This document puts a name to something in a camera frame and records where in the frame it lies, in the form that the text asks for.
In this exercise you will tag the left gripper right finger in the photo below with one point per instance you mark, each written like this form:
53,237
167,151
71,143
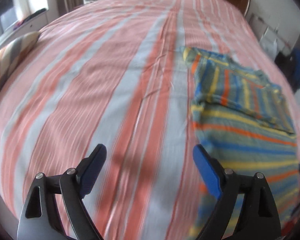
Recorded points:
249,197

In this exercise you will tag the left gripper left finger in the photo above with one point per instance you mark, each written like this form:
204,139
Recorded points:
41,214

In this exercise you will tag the striped knit sweater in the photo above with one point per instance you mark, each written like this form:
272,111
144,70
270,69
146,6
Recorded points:
242,119

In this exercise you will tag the black jacket on chair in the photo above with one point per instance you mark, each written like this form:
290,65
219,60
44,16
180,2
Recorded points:
286,63

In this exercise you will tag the white bedside desk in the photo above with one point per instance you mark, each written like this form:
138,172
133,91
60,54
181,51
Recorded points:
269,38

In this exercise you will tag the pink striped bed cover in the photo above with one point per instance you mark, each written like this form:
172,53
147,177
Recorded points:
111,72

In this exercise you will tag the striped cushion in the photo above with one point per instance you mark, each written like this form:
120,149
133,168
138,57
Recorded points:
14,53

